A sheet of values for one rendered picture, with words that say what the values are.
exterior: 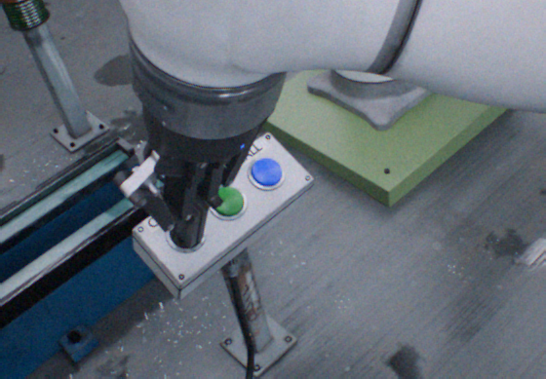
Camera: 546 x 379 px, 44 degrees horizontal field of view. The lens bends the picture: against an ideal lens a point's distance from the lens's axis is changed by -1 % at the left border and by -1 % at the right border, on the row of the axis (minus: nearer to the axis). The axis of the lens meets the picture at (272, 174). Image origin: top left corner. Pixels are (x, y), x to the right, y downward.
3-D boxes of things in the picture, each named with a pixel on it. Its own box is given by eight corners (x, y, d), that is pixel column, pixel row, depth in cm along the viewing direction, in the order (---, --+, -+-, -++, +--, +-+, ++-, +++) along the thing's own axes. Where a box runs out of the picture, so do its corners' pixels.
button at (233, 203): (224, 227, 64) (226, 220, 62) (204, 205, 65) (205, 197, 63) (248, 209, 65) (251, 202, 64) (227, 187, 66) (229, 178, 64)
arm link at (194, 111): (90, 2, 35) (97, 69, 40) (204, 123, 33) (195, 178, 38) (223, -69, 38) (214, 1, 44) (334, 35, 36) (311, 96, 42)
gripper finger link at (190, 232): (202, 212, 55) (195, 217, 55) (196, 244, 61) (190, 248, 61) (178, 185, 56) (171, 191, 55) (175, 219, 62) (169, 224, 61)
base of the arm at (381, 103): (364, 32, 124) (361, 5, 120) (461, 75, 109) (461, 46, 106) (289, 81, 117) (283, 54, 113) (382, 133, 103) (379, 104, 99)
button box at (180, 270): (177, 303, 64) (180, 285, 59) (131, 247, 66) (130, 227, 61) (306, 200, 71) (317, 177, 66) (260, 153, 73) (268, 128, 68)
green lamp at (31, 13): (20, 34, 101) (9, 8, 98) (4, 22, 104) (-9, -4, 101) (56, 16, 103) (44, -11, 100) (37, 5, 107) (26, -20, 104)
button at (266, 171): (263, 198, 66) (266, 189, 64) (243, 175, 67) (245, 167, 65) (286, 180, 67) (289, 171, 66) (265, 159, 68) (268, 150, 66)
